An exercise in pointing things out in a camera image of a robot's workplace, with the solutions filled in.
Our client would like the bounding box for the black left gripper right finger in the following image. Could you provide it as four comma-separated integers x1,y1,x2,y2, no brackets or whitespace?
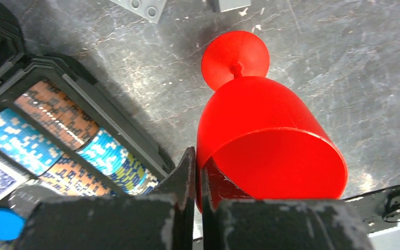
202,159,373,249

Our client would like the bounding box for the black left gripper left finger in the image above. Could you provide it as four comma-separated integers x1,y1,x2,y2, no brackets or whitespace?
15,147,196,249

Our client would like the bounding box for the red plastic wine glass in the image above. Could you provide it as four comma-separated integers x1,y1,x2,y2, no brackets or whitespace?
196,31,348,210

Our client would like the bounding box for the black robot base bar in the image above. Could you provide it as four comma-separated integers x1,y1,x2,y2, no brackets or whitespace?
344,185,400,236

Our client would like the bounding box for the blue poker chip row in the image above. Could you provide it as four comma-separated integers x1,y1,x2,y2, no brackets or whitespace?
77,128,159,195

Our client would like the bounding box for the blue round chip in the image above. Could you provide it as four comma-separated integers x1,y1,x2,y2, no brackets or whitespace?
0,208,26,241

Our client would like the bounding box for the orange poker chip row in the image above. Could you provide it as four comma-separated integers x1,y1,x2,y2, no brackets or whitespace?
15,79,99,150

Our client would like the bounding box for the grey toy brick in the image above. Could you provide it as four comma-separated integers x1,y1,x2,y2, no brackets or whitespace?
110,0,167,23

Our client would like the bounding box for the black poker chip case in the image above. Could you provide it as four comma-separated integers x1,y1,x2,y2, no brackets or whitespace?
0,3,158,196

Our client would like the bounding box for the grey toy column piece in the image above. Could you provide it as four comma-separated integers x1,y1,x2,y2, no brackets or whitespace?
209,0,251,13

